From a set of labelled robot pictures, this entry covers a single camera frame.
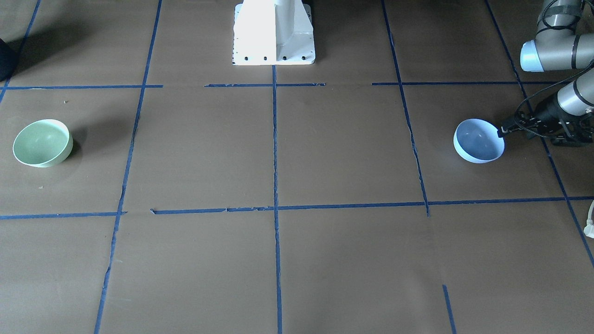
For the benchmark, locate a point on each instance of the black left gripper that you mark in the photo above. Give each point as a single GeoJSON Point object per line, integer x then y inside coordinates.
{"type": "Point", "coordinates": [545, 112]}

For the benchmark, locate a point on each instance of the blue bowl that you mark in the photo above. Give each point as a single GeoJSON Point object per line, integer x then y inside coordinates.
{"type": "Point", "coordinates": [478, 141]}

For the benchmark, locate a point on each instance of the green bowl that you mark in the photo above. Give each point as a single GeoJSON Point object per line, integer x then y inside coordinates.
{"type": "Point", "coordinates": [44, 143]}

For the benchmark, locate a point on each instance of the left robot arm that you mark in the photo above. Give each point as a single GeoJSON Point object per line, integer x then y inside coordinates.
{"type": "Point", "coordinates": [557, 46]}

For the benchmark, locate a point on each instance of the white power plug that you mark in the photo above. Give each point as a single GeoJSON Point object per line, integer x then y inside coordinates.
{"type": "Point", "coordinates": [588, 231]}

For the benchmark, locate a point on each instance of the dark round object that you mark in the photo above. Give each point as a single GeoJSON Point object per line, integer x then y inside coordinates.
{"type": "Point", "coordinates": [8, 60]}

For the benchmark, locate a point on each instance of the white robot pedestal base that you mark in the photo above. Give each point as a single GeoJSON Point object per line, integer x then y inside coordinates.
{"type": "Point", "coordinates": [273, 32]}

